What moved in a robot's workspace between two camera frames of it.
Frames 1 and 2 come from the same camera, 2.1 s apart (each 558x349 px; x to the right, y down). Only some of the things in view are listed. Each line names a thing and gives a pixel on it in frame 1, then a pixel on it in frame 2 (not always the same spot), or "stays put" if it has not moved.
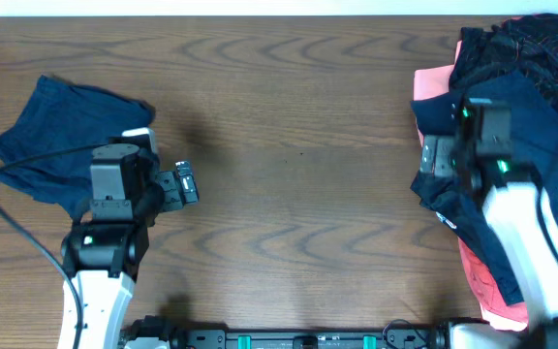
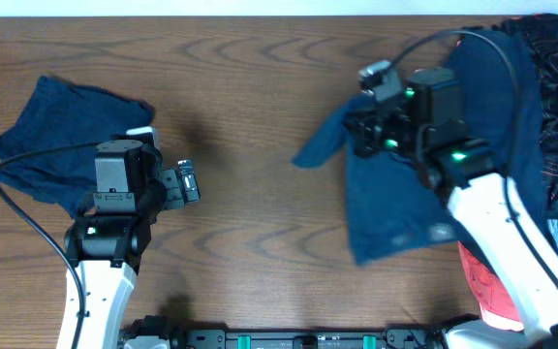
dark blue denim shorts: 549,121 -> 393,206
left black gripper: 172,198 stays put
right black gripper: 444,143 -> 363,128
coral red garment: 498,312 stays put
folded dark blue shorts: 64,114 stays put
